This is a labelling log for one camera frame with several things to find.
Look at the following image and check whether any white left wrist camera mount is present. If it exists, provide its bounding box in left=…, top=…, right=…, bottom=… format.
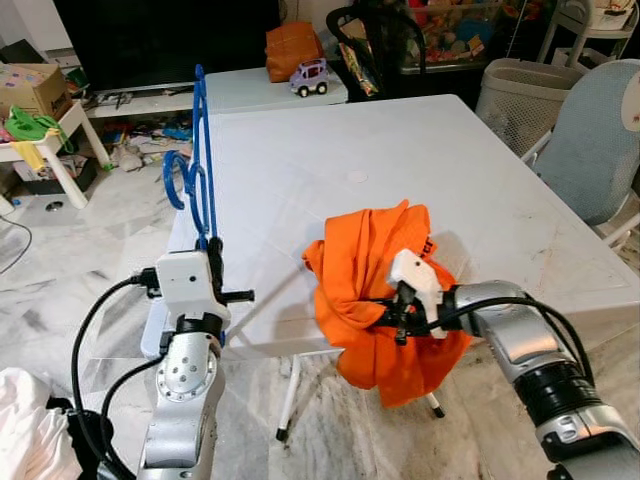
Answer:
left=153, top=250, right=223, bottom=319

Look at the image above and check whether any clear toy storage box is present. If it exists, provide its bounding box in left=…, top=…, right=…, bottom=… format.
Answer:
left=405, top=0, right=513, bottom=71

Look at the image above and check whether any white mesh laundry basket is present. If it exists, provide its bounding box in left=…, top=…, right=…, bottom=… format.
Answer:
left=475, top=58, right=576, bottom=156

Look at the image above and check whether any cardboard box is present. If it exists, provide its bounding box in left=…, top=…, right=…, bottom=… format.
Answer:
left=0, top=62, right=73, bottom=121

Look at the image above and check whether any white shelf rack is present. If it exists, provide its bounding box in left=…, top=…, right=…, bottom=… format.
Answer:
left=540, top=0, right=640, bottom=66

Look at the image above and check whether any orange bag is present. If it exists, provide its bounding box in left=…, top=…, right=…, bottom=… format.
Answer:
left=265, top=20, right=326, bottom=83

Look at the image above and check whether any black television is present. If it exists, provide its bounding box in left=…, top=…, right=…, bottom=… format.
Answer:
left=52, top=0, right=283, bottom=96

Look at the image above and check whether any white low tv stand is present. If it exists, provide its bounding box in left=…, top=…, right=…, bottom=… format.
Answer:
left=85, top=68, right=349, bottom=121

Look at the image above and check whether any purple white toy car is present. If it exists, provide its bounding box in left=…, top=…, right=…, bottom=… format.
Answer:
left=290, top=58, right=331, bottom=98

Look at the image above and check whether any white knit garment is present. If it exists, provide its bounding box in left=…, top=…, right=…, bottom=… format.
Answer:
left=0, top=368, right=83, bottom=480

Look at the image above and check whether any orange garment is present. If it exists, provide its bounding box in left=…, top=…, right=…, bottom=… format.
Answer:
left=303, top=200, right=473, bottom=407

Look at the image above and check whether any blue plastic hanger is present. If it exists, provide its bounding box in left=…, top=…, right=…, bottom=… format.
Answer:
left=162, top=64, right=233, bottom=351

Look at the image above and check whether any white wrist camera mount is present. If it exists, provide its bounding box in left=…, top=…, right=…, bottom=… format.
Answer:
left=388, top=248, right=446, bottom=336
left=153, top=250, right=223, bottom=319

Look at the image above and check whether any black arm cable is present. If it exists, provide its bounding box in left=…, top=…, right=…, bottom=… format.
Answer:
left=70, top=268, right=161, bottom=480
left=98, top=355, right=166, bottom=480
left=395, top=292, right=596, bottom=386

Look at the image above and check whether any black curved frame chair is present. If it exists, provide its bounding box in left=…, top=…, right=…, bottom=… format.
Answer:
left=325, top=0, right=431, bottom=101

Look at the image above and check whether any small white table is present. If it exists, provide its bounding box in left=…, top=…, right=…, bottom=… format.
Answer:
left=0, top=100, right=111, bottom=211

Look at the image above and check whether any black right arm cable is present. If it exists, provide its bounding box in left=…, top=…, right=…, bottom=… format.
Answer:
left=395, top=292, right=596, bottom=386

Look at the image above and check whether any grey blue shell chair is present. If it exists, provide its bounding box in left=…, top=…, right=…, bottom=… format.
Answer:
left=520, top=58, right=640, bottom=251

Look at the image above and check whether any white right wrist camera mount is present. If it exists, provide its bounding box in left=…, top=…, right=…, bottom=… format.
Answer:
left=388, top=248, right=446, bottom=336

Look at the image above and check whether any green cloth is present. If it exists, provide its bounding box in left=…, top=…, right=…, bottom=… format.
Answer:
left=5, top=105, right=63, bottom=143

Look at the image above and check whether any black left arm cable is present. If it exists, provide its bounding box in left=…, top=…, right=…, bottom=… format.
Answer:
left=70, top=268, right=161, bottom=480
left=98, top=355, right=166, bottom=480

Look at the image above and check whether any white folding table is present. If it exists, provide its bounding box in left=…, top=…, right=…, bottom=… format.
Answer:
left=140, top=95, right=613, bottom=446

